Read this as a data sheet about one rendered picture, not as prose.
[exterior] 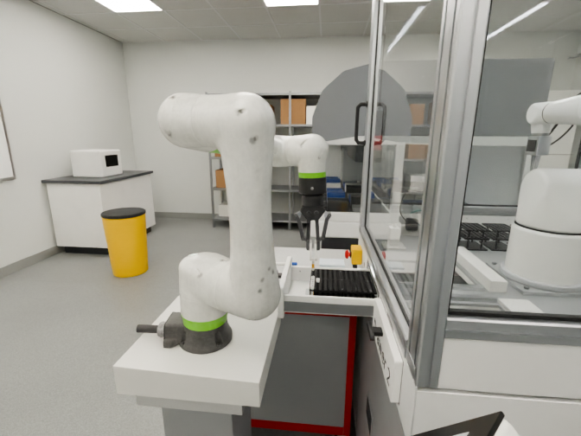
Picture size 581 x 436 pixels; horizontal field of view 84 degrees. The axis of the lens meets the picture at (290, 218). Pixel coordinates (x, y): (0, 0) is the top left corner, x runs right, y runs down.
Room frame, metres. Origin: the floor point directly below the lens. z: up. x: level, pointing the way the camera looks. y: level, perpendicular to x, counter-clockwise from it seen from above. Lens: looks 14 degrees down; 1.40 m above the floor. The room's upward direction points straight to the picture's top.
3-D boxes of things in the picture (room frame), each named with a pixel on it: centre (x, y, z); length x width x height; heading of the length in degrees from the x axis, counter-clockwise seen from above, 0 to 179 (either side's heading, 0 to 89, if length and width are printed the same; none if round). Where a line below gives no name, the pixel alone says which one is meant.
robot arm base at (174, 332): (0.81, 0.30, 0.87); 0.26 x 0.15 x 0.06; 90
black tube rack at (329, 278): (1.06, -0.18, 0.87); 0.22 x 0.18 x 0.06; 84
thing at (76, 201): (4.19, 2.43, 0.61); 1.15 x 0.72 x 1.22; 174
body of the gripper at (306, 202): (1.09, -0.08, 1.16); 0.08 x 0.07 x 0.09; 86
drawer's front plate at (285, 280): (1.08, 0.02, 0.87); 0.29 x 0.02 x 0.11; 174
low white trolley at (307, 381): (1.49, -0.02, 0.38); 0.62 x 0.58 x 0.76; 174
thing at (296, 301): (1.06, -0.19, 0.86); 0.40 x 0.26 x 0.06; 84
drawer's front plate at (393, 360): (0.74, -0.25, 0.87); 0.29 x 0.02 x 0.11; 174
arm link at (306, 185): (1.09, -0.07, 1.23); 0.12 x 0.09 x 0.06; 176
